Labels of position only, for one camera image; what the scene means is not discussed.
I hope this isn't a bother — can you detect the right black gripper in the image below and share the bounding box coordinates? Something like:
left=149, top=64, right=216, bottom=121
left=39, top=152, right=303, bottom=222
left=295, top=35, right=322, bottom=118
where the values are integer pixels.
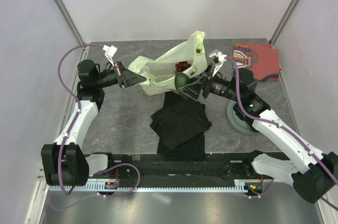
left=179, top=63, right=241, bottom=102

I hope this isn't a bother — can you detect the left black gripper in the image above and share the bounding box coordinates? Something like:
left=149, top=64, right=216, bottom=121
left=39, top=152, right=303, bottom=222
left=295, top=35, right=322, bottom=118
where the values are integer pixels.
left=95, top=61, right=146, bottom=88

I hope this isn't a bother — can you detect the green avocado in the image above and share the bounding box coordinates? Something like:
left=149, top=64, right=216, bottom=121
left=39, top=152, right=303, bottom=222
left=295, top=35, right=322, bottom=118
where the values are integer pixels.
left=174, top=72, right=191, bottom=100

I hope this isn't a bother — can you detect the red grape bunch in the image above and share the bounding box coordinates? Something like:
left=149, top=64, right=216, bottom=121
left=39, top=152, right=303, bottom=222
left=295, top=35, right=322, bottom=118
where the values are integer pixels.
left=175, top=61, right=191, bottom=73

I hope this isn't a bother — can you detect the light green plastic bag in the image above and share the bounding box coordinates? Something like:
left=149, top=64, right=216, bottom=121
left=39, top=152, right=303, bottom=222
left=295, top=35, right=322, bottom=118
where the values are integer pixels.
left=128, top=31, right=207, bottom=96

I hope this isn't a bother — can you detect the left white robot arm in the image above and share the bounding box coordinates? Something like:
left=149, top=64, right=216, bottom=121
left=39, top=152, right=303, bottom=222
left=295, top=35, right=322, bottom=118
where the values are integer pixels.
left=41, top=59, right=146, bottom=187

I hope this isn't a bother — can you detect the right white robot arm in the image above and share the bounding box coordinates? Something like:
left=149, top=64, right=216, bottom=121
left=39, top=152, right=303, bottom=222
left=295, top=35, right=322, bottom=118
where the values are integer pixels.
left=174, top=66, right=337, bottom=203

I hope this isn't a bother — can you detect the black folded cloth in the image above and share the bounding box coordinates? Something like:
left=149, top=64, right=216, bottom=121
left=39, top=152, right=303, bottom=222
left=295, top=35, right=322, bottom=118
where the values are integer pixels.
left=150, top=92, right=212, bottom=161

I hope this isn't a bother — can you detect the grey-green round plate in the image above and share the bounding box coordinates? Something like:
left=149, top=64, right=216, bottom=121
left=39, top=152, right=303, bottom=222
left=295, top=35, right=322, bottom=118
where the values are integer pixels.
left=226, top=100, right=259, bottom=136

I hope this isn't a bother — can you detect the red printed t-shirt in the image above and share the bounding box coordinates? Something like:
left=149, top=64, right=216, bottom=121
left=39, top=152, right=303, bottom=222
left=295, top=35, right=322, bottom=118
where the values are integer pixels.
left=232, top=43, right=281, bottom=81

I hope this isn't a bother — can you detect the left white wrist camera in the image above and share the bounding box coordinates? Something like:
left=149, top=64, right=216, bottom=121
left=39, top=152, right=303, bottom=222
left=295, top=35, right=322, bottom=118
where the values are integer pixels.
left=102, top=45, right=118, bottom=67

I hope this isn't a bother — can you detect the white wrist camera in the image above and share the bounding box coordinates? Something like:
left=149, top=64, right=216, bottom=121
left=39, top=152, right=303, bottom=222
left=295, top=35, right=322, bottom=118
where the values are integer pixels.
left=209, top=50, right=228, bottom=77
left=102, top=45, right=118, bottom=67

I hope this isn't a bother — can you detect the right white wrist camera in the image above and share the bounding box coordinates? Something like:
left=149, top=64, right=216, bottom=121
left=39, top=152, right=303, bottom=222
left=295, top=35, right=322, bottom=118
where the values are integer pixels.
left=209, top=50, right=228, bottom=77

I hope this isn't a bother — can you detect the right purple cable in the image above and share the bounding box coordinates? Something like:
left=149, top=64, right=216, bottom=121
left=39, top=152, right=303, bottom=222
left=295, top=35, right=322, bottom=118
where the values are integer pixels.
left=224, top=57, right=338, bottom=210

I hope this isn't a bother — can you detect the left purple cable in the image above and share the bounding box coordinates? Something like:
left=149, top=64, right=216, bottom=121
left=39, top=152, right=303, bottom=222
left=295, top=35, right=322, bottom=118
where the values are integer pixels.
left=49, top=44, right=108, bottom=211

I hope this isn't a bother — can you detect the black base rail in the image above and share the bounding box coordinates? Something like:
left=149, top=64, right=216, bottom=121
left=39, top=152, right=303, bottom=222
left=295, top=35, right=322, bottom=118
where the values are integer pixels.
left=89, top=153, right=270, bottom=181

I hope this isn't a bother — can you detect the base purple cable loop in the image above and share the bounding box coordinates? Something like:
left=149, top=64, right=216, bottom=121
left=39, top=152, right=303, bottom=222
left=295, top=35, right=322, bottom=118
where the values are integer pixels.
left=97, top=164, right=143, bottom=199

